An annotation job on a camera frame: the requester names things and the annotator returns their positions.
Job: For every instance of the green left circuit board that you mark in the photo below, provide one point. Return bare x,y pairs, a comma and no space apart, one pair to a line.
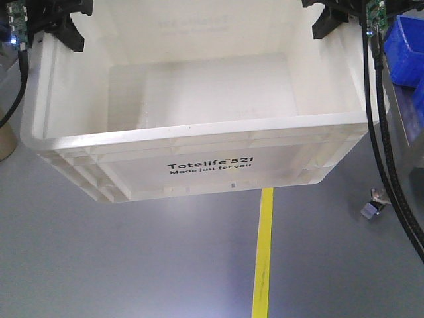
17,34

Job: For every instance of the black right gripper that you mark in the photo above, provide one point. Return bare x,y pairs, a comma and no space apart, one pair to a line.
337,12

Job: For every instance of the blue plastic bin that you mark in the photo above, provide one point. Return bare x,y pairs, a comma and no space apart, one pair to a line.
404,53

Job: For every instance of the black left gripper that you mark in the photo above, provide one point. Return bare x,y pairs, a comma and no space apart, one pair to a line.
55,15

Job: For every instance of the green right circuit board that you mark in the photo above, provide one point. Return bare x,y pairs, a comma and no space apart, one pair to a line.
376,17

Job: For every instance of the white plastic tote box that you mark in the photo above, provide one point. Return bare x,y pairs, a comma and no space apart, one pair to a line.
174,98

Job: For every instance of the green circuit board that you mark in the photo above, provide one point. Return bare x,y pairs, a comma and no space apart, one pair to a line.
376,17
17,34

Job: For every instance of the yellow floor tape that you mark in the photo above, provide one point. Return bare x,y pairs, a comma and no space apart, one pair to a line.
261,289

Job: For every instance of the small grey caster foot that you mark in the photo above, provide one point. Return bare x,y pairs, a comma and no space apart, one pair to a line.
378,200

